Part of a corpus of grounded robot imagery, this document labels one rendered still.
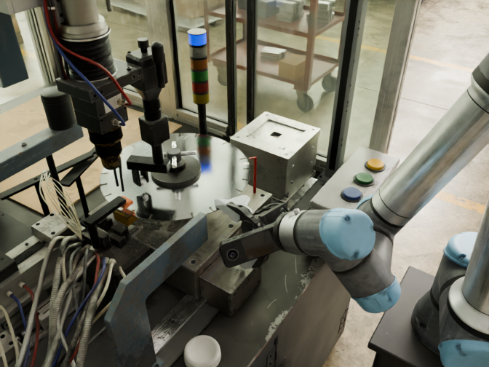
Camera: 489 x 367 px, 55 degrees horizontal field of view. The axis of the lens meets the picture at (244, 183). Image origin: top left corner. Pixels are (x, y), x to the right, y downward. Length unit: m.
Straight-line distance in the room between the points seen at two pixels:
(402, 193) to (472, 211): 1.88
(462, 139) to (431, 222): 1.79
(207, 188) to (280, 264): 0.26
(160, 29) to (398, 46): 0.75
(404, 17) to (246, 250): 0.63
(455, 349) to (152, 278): 0.48
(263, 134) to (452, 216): 1.51
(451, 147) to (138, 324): 0.57
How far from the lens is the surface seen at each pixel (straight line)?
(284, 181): 1.22
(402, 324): 1.05
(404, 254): 2.30
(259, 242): 0.83
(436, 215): 2.57
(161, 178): 1.02
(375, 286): 0.77
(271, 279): 1.08
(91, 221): 0.91
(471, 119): 0.73
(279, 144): 1.24
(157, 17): 1.56
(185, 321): 1.00
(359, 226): 0.71
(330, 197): 1.07
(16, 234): 1.18
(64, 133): 1.08
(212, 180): 1.02
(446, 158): 0.76
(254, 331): 0.99
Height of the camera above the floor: 1.55
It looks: 37 degrees down
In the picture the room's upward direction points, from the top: straight up
